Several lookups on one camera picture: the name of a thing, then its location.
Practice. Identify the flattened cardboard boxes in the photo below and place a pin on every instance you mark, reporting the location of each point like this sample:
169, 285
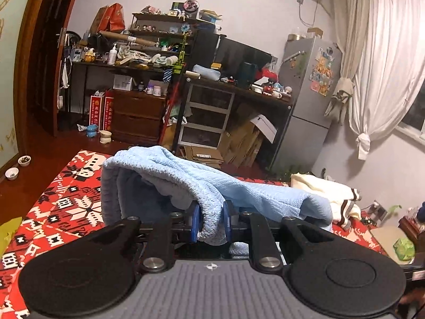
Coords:
238, 146

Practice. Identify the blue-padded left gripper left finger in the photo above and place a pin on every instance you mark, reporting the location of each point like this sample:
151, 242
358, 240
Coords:
186, 225

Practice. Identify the silver refrigerator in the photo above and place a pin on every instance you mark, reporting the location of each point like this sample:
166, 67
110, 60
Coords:
311, 69

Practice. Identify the cream striped garment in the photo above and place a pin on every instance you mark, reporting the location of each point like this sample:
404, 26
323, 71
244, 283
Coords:
342, 198

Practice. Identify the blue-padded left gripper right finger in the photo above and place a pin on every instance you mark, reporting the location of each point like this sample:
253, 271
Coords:
236, 224

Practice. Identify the small white floor bowl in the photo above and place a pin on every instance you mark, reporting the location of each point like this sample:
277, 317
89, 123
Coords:
24, 161

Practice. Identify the red gift boxes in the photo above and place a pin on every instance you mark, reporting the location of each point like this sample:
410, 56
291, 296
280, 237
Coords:
101, 109

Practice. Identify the red patterned blanket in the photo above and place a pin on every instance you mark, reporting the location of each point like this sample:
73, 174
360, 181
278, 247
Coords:
69, 209

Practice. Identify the light blue knit garment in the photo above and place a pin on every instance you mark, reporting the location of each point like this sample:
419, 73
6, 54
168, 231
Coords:
151, 182

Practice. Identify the white pet bowl stand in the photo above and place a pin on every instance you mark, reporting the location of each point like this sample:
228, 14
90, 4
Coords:
105, 136

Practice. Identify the yellow bag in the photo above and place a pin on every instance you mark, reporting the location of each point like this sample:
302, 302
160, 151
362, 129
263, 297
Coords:
7, 231

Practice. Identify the white drawer unit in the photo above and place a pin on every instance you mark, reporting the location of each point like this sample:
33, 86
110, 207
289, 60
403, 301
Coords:
205, 117

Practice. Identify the red gift bag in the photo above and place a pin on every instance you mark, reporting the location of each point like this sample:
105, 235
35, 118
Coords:
108, 18

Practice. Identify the green bag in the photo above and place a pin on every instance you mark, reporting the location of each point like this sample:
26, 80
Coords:
404, 249

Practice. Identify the white curtain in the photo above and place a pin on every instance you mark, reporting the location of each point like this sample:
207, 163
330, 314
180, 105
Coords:
382, 69

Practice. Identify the dark wooden dresser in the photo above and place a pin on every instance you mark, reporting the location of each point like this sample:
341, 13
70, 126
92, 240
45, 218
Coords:
137, 117

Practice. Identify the dark wooden door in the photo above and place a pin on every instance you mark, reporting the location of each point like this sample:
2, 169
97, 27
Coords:
37, 68

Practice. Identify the blue pet bowl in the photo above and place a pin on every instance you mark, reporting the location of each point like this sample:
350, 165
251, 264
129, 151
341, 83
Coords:
91, 131

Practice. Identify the black cluttered shelf desk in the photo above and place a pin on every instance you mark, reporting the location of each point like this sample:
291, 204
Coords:
159, 56

